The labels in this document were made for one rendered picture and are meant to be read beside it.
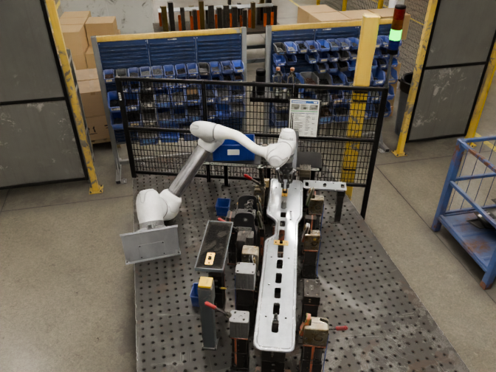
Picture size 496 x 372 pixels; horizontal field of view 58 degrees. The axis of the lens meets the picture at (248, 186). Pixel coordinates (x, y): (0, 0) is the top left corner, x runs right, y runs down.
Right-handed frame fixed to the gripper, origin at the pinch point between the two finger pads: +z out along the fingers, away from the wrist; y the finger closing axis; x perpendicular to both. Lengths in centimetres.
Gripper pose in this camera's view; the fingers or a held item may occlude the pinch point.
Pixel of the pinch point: (285, 187)
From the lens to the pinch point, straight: 290.8
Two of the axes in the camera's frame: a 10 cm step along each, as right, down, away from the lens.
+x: 1.1, -5.6, 8.2
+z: 0.0, 8.3, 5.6
